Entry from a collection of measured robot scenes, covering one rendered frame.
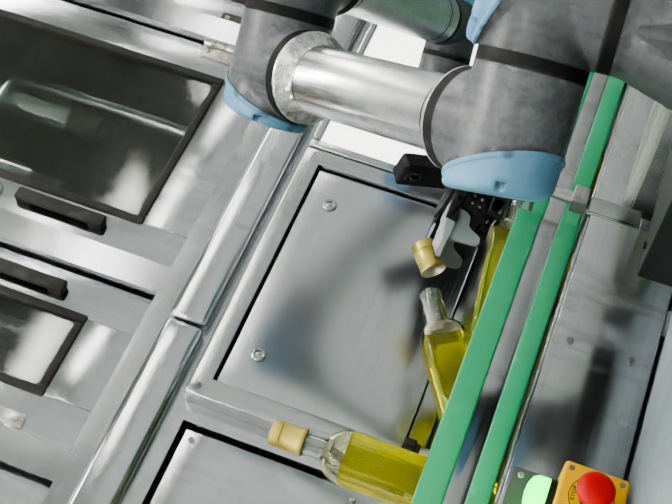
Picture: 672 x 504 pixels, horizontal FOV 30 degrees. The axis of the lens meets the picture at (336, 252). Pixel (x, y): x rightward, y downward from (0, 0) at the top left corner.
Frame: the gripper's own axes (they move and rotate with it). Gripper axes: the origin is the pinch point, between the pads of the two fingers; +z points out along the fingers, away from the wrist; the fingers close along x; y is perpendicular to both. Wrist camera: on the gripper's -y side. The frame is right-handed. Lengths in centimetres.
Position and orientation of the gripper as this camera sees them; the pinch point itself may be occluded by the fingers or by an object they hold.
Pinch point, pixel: (428, 254)
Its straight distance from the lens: 172.0
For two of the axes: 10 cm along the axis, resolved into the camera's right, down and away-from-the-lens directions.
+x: -3.5, 5.3, 7.8
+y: 8.8, 4.7, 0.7
